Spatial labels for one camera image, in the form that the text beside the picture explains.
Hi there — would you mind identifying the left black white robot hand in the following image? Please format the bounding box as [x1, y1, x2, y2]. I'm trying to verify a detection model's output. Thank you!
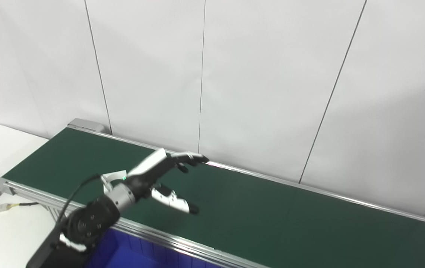
[123, 148, 210, 215]

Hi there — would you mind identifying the green conveyor belt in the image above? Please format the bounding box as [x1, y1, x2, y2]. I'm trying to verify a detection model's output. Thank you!
[3, 128, 425, 268]
[0, 118, 425, 268]

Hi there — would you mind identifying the grey conveyor end housing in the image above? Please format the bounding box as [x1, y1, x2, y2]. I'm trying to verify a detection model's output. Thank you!
[68, 118, 105, 133]

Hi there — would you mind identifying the blue bin with white parts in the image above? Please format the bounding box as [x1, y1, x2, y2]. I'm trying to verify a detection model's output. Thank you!
[86, 228, 220, 268]

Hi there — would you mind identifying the aluminium conveyor leg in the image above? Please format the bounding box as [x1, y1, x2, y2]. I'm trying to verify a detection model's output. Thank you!
[47, 206, 64, 224]

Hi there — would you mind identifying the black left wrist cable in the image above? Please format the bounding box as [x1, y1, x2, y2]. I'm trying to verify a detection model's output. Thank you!
[54, 174, 103, 231]

